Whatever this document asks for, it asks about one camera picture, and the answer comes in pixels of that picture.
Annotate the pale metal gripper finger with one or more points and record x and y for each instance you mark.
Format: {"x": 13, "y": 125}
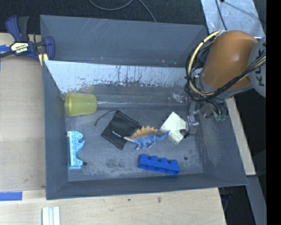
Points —
{"x": 193, "y": 121}

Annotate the pale wood flat board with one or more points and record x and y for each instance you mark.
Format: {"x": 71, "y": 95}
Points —
{"x": 21, "y": 116}

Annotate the grey metal bin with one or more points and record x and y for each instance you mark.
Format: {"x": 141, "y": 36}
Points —
{"x": 131, "y": 163}

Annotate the blue and orange toy dinosaur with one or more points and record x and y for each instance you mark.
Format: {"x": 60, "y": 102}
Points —
{"x": 145, "y": 138}

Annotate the pale yellow sponge block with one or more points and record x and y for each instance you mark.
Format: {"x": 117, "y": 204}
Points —
{"x": 174, "y": 125}

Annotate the light blue notched block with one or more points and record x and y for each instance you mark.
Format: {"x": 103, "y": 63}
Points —
{"x": 73, "y": 149}

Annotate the blue toy building brick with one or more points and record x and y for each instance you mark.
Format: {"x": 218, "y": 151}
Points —
{"x": 158, "y": 164}

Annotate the yellow plastic cup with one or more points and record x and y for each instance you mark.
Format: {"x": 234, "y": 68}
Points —
{"x": 80, "y": 104}

